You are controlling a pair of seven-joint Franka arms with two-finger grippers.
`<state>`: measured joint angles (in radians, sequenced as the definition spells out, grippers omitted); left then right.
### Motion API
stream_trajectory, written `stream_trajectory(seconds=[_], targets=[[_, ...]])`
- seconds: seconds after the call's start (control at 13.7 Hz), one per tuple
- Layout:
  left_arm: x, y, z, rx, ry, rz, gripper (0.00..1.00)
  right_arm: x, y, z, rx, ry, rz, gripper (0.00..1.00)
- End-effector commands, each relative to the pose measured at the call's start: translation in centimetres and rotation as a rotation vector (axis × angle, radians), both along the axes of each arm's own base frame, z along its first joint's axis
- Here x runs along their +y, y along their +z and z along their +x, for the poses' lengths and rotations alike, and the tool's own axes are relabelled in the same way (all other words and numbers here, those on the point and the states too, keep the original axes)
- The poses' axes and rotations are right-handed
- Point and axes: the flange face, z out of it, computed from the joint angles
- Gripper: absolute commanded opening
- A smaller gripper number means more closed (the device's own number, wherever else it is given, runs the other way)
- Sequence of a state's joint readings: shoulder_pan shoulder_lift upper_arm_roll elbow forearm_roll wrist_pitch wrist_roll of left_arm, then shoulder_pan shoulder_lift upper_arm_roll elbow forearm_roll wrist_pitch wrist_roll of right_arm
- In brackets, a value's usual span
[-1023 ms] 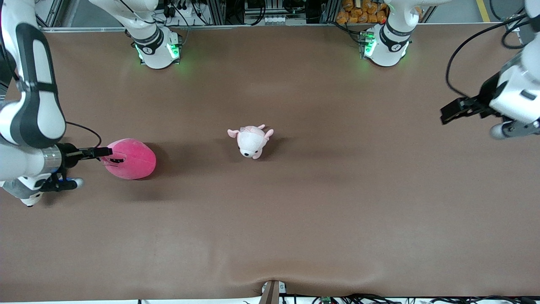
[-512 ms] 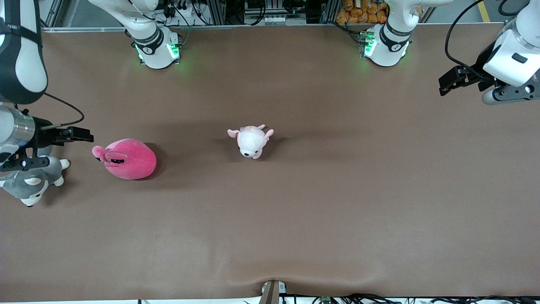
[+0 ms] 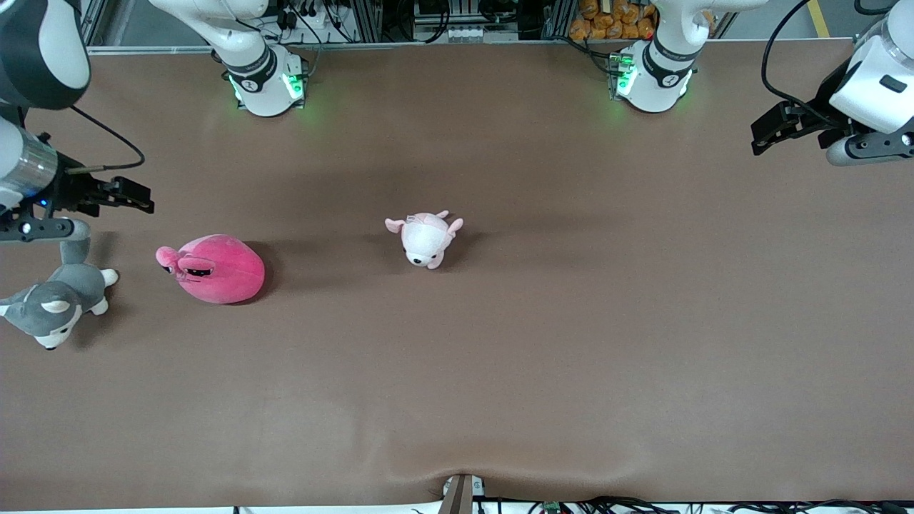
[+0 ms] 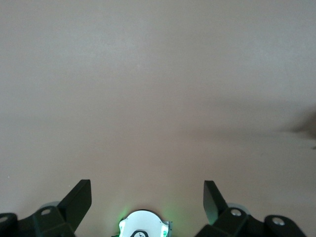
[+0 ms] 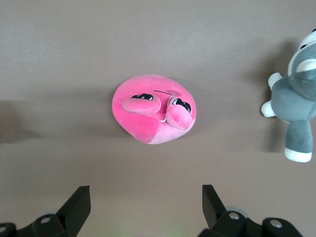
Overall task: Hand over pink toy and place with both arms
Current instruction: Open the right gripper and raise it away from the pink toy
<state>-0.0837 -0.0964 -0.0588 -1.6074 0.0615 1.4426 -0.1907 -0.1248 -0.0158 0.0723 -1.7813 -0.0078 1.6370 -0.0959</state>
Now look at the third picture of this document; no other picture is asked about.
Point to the brown metal bracket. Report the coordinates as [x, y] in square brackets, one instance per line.
[460, 496]

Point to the hot pink plush toy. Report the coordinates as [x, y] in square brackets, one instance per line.
[228, 275]

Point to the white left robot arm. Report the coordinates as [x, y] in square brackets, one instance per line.
[660, 64]

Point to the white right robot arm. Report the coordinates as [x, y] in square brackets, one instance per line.
[250, 43]

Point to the brown table cover mat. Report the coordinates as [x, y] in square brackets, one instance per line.
[457, 392]

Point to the white power strip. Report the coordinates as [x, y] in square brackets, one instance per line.
[471, 33]

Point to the aluminium profile frame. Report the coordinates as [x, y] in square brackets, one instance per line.
[368, 18]

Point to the orange objects bin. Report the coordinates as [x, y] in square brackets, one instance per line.
[614, 18]

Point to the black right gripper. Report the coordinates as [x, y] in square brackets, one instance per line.
[71, 188]

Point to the pale pink white plush toy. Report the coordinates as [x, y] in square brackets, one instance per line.
[425, 239]

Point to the grey white husky plush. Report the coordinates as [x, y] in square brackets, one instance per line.
[64, 293]

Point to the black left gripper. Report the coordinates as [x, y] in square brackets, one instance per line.
[816, 114]

